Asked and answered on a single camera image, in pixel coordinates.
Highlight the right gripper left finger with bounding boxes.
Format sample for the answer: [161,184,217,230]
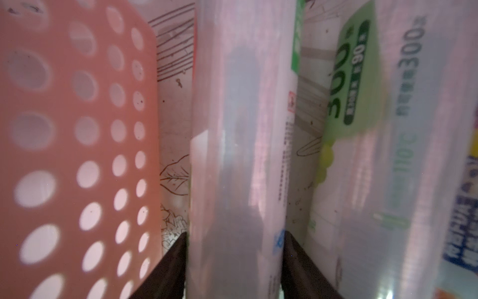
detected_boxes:
[129,232,187,299]

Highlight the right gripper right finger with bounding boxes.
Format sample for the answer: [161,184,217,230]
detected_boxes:
[281,231,342,299]

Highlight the white green plastic wrap roll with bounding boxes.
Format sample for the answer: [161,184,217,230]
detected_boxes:
[304,1,478,299]

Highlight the pink perforated plastic basket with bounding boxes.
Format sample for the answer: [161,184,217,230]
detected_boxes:
[1,1,162,299]

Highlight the yellow plastic wrap roll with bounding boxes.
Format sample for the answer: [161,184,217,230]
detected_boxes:
[433,112,478,299]

